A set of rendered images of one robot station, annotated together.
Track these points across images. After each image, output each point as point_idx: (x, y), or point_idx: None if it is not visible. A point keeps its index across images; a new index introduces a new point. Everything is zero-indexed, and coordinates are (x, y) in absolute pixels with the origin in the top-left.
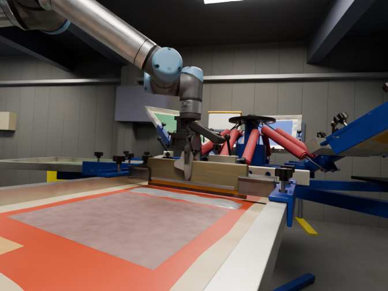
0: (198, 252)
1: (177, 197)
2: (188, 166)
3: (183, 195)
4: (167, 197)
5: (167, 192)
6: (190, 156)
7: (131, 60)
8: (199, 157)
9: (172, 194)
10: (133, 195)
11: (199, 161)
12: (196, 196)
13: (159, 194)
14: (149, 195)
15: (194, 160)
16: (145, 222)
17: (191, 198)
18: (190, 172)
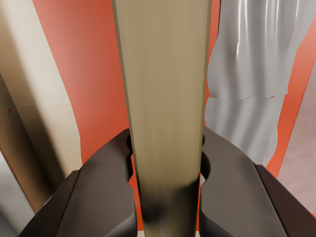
0: None
1: (276, 90)
2: (245, 154)
3: (267, 80)
4: (279, 116)
5: (236, 142)
6: (263, 209)
7: None
8: (81, 204)
9: (265, 114)
10: (293, 183)
11: (200, 132)
12: (241, 45)
13: (271, 144)
14: (274, 161)
15: (173, 178)
16: None
17: (296, 32)
18: (206, 134)
